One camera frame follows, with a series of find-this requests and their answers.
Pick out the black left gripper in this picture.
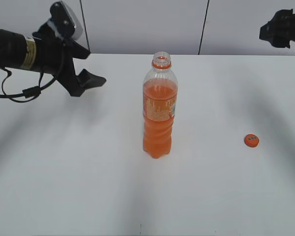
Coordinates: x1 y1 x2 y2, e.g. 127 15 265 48
32 21 106 96

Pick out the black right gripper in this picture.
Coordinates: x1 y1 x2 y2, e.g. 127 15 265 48
259 9 295 48

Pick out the orange soda bottle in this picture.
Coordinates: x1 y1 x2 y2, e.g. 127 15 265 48
143 52 178 159

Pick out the orange bottle cap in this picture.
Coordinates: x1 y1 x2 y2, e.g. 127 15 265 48
244 134 260 148

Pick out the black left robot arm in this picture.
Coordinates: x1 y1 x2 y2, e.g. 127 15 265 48
0 21 106 99

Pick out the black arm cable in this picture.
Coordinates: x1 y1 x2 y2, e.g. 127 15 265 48
0 39 67 103

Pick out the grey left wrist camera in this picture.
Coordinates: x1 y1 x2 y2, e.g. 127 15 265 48
50 0 83 41

